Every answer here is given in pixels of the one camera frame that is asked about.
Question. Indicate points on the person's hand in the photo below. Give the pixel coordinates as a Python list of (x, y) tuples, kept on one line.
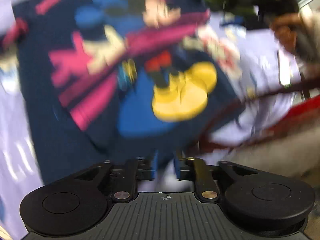
[(285, 30)]

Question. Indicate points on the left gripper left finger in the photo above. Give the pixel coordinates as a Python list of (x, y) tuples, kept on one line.
[(147, 167)]

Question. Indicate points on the purple floral bed sheet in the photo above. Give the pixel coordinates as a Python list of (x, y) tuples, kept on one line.
[(107, 201)]

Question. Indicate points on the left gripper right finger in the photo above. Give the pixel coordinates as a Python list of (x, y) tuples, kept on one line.
[(184, 166)]

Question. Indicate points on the navy cartoon print shirt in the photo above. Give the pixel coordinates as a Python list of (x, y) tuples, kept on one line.
[(62, 149)]

